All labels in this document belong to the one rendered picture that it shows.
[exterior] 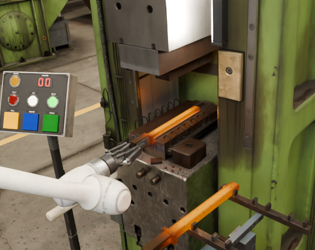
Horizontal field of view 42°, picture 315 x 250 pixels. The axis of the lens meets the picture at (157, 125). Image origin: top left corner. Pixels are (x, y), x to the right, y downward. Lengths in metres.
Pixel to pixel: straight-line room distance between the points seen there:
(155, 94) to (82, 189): 0.80
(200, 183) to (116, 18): 0.70
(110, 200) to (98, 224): 1.58
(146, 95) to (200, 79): 0.30
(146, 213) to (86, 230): 1.06
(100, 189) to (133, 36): 0.58
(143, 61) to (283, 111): 0.53
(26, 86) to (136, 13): 0.70
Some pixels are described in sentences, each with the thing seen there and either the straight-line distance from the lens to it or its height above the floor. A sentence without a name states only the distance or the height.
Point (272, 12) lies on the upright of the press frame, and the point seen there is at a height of 1.49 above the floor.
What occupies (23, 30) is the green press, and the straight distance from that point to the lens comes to 6.29.
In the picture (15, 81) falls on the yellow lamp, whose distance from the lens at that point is 1.98.
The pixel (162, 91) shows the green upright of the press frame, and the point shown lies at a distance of 1.95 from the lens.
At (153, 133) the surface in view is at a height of 1.01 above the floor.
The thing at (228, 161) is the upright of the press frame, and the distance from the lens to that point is 1.64.
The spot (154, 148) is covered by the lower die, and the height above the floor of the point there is 0.95.
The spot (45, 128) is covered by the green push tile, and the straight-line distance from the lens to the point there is 1.87.
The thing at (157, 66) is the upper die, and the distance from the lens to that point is 1.49.
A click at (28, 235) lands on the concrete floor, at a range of 2.89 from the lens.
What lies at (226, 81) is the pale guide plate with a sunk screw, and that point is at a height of 1.25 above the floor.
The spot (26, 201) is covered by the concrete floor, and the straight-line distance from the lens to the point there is 3.21.
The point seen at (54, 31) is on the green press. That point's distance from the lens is 6.87.
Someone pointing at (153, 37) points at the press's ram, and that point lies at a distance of 1.46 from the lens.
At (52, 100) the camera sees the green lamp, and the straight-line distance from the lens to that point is 1.87.
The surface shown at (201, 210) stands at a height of 0.98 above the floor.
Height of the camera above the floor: 1.77
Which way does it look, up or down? 26 degrees down
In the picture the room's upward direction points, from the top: 4 degrees counter-clockwise
